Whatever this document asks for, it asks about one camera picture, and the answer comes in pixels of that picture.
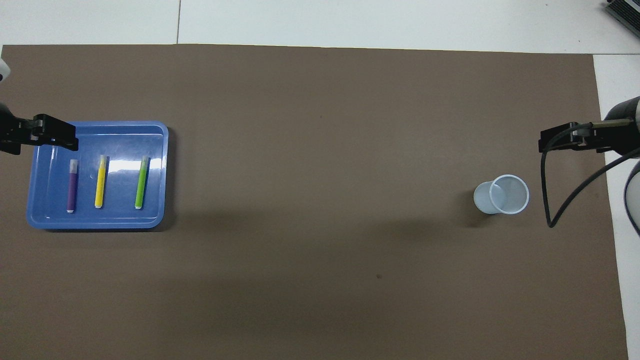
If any blue plastic tray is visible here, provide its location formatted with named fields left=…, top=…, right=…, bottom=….
left=26, top=120, right=169, bottom=230

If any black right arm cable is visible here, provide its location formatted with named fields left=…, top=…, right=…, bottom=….
left=541, top=119, right=640, bottom=229

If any grey ridged device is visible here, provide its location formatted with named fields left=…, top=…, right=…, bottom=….
left=605, top=0, right=640, bottom=31

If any translucent plastic cup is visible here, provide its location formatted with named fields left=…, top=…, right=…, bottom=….
left=473, top=174, right=530, bottom=216

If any green highlighter pen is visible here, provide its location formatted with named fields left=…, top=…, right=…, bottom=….
left=134, top=155, right=150, bottom=210

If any yellow highlighter pen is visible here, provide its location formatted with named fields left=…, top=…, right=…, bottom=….
left=94, top=154, right=108, bottom=209

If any brown table mat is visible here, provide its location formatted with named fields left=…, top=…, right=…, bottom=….
left=0, top=44, right=630, bottom=360

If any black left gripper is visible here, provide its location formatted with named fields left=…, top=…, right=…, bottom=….
left=0, top=101, right=79, bottom=156

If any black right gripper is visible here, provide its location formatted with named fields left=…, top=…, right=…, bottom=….
left=538, top=96, right=640, bottom=156

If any purple highlighter pen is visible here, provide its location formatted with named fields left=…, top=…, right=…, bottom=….
left=66, top=159, right=79, bottom=214

